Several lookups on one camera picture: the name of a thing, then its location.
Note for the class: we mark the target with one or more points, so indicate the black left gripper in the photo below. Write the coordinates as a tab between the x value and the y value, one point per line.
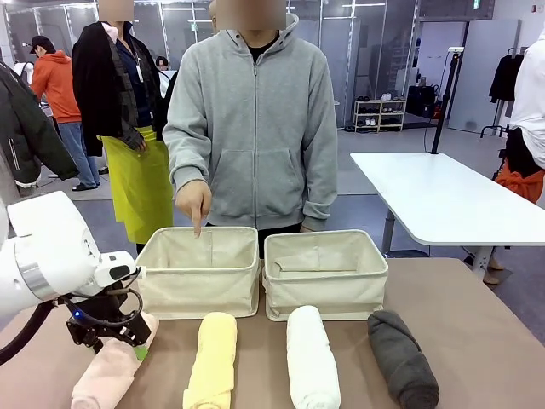
110	324

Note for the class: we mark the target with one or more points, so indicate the pink towel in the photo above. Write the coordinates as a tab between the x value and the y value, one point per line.
106	375

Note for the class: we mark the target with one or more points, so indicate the yellow towel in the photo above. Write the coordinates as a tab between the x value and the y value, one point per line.
213	362

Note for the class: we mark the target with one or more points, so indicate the dark grey towel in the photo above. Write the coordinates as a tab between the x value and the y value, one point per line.
402	362

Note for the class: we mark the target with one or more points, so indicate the person's left forearm grey sleeve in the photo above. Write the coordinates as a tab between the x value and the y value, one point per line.
321	183

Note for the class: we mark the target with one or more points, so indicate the person's right forearm grey sleeve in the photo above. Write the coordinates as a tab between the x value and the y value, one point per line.
185	157

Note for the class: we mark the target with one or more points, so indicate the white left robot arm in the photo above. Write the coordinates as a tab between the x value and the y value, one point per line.
42	255

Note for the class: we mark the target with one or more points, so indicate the person's right hand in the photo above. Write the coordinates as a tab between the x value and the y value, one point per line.
196	200

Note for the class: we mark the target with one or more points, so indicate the apron person's hand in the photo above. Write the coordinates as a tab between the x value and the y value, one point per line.
138	144

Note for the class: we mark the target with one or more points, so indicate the person's left hand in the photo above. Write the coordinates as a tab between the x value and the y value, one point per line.
308	229

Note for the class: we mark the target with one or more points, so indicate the beige fabric basket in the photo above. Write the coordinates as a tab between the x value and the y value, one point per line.
196	289
323	294

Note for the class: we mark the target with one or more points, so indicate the person with yellow apron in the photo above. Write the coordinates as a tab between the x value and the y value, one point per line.
136	183

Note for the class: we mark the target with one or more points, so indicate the white rolled towel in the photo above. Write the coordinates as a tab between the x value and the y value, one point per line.
311	358

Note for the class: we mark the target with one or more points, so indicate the person in dark green jacket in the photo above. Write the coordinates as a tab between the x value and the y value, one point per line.
21	128

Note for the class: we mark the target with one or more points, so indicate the person in grey hoodie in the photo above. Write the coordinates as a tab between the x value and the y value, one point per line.
255	128

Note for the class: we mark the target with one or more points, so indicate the person in orange hoodie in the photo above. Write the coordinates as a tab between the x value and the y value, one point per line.
55	85

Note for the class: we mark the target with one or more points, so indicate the wooden shoe rack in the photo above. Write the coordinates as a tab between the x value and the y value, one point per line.
380	115

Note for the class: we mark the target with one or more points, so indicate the white side table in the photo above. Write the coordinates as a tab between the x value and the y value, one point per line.
447	196

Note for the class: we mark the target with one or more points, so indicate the beige shoe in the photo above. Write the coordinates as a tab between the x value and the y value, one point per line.
494	272

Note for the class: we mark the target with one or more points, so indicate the black suitcase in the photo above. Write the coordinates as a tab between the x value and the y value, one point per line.
421	100

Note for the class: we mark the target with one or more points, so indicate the black garment on clothes rack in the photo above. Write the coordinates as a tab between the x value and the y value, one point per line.
504	78

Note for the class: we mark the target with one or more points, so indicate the black tripod pole with camera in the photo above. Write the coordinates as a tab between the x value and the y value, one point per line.
443	106

